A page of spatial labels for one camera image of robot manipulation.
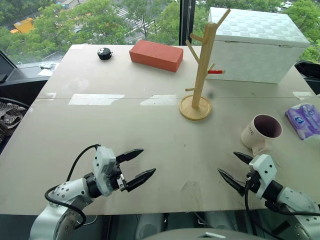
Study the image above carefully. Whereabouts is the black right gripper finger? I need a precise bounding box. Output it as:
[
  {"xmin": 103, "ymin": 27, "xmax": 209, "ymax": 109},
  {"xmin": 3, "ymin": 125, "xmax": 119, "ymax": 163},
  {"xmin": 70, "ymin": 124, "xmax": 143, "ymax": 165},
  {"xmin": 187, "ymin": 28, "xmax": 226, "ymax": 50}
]
[
  {"xmin": 232, "ymin": 151, "xmax": 255, "ymax": 166},
  {"xmin": 217, "ymin": 167, "xmax": 248, "ymax": 199}
]

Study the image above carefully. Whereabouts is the purple tissue pack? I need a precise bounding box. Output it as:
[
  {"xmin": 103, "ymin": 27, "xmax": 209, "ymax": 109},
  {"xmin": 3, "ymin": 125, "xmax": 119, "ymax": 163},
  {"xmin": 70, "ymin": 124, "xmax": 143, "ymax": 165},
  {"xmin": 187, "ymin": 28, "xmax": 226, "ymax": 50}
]
[{"xmin": 285, "ymin": 102, "xmax": 320, "ymax": 141}]

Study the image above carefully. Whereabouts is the yellow truck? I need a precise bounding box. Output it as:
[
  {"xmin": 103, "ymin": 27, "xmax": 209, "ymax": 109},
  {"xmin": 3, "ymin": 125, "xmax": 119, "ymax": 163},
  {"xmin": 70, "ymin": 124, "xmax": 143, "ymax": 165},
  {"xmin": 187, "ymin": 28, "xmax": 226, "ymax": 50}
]
[{"xmin": 9, "ymin": 16, "xmax": 35, "ymax": 35}]

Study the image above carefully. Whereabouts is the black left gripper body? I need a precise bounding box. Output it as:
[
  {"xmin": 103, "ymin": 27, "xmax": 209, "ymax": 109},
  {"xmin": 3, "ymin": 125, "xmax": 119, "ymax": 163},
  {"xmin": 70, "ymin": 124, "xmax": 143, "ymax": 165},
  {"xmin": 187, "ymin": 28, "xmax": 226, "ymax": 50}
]
[{"xmin": 107, "ymin": 162, "xmax": 128, "ymax": 193}]

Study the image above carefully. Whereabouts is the red brick block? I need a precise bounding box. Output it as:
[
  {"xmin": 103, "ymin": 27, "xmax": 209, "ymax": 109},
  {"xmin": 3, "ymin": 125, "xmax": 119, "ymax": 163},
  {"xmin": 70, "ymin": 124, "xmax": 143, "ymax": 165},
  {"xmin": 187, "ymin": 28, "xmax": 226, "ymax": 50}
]
[{"xmin": 128, "ymin": 39, "xmax": 185, "ymax": 74}]

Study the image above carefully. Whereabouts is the wooden mug tree stand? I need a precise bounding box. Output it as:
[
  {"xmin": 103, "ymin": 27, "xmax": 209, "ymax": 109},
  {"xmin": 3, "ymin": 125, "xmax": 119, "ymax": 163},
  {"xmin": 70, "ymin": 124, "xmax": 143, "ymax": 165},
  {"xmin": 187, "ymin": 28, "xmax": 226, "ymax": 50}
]
[{"xmin": 178, "ymin": 8, "xmax": 232, "ymax": 122}]

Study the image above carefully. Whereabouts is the black round white-dotted object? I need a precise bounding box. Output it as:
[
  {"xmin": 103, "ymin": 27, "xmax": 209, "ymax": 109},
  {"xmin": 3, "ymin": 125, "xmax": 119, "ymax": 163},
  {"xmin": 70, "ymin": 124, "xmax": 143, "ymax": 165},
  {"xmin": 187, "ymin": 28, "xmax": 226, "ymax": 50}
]
[{"xmin": 97, "ymin": 47, "xmax": 114, "ymax": 61}]

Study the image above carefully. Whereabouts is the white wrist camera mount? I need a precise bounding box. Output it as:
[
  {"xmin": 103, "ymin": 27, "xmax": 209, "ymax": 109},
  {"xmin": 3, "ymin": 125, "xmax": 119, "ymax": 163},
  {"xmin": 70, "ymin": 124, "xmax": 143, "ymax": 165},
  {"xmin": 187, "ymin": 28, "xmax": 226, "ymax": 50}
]
[
  {"xmin": 92, "ymin": 146, "xmax": 117, "ymax": 198},
  {"xmin": 247, "ymin": 153, "xmax": 278, "ymax": 200}
]

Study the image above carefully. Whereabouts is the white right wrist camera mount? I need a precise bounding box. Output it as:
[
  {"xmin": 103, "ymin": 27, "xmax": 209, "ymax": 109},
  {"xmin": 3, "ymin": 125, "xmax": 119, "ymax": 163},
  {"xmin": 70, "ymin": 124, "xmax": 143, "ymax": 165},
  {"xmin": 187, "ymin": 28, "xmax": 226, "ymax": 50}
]
[{"xmin": 247, "ymin": 153, "xmax": 278, "ymax": 200}]

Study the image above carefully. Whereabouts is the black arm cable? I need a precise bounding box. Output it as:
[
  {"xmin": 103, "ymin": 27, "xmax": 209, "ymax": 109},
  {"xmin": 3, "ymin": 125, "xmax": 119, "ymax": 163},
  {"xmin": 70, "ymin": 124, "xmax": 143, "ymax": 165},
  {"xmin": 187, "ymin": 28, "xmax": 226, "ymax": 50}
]
[
  {"xmin": 44, "ymin": 144, "xmax": 102, "ymax": 228},
  {"xmin": 244, "ymin": 182, "xmax": 320, "ymax": 237}
]

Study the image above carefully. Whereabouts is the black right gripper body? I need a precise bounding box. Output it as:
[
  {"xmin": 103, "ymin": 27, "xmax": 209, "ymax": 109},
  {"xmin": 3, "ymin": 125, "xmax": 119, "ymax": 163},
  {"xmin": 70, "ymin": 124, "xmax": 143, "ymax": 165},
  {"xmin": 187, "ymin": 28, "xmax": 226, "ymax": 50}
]
[{"xmin": 245, "ymin": 168, "xmax": 263, "ymax": 195}]

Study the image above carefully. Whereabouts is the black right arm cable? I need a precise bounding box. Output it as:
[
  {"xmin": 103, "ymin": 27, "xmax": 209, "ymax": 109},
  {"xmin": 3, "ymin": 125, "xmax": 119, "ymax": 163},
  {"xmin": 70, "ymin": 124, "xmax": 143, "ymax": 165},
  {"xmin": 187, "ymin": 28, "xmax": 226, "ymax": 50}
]
[{"xmin": 244, "ymin": 182, "xmax": 320, "ymax": 237}]

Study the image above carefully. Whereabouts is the dark grey sloped furniture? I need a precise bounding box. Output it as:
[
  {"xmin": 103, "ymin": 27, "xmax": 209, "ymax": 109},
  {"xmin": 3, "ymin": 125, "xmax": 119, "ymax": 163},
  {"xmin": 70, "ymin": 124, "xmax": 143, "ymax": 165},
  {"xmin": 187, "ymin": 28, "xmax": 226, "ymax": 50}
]
[{"xmin": 0, "ymin": 49, "xmax": 52, "ymax": 104}]

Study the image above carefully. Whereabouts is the checked cloth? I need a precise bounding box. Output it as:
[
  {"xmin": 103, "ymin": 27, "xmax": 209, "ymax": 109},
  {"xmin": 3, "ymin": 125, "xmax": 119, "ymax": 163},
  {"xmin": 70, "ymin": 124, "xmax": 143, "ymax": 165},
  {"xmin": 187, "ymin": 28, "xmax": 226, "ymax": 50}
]
[{"xmin": 0, "ymin": 102, "xmax": 27, "ymax": 138}]

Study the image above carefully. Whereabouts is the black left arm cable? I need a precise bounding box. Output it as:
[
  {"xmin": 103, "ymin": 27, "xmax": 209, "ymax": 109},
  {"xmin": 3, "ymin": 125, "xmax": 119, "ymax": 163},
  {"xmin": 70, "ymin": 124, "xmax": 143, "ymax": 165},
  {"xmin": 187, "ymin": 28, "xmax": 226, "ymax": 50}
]
[{"xmin": 44, "ymin": 144, "xmax": 102, "ymax": 228}]

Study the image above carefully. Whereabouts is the black window frame post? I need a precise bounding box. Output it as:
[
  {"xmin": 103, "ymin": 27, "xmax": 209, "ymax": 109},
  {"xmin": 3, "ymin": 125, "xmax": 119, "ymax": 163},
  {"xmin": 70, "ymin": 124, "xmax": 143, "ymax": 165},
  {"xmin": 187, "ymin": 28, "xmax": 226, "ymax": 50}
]
[{"xmin": 179, "ymin": 0, "xmax": 196, "ymax": 47}]

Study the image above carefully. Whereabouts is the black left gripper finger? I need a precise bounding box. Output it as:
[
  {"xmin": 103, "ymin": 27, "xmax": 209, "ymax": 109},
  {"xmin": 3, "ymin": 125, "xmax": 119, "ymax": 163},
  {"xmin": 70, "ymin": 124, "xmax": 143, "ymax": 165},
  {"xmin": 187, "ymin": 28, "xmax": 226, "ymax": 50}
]
[
  {"xmin": 115, "ymin": 148, "xmax": 145, "ymax": 164},
  {"xmin": 124, "ymin": 167, "xmax": 157, "ymax": 193}
]

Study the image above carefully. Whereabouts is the crumpled white paper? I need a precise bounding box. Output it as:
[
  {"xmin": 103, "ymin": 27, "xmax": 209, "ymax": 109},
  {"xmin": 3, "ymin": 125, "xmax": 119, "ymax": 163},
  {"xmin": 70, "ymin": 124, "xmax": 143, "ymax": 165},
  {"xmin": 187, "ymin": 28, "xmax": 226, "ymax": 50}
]
[{"xmin": 37, "ymin": 61, "xmax": 57, "ymax": 70}]

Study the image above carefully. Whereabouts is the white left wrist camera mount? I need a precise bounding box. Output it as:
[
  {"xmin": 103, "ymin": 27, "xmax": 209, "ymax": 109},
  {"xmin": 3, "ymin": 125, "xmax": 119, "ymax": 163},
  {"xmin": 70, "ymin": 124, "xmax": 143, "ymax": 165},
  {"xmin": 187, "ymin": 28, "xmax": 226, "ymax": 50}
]
[{"xmin": 92, "ymin": 146, "xmax": 117, "ymax": 198}]

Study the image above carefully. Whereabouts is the cream mug with pink inside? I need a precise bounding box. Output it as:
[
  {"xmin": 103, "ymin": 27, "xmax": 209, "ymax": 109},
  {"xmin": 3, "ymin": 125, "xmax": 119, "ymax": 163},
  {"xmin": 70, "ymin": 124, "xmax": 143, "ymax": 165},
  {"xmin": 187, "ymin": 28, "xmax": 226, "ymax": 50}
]
[{"xmin": 240, "ymin": 113, "xmax": 283, "ymax": 155}]

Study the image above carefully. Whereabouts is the white woven lidded box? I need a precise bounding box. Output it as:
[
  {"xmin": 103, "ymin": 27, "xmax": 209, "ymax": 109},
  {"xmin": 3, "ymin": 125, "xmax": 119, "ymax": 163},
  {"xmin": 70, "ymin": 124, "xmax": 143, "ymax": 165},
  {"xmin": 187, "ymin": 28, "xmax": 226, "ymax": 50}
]
[{"xmin": 205, "ymin": 6, "xmax": 311, "ymax": 85}]

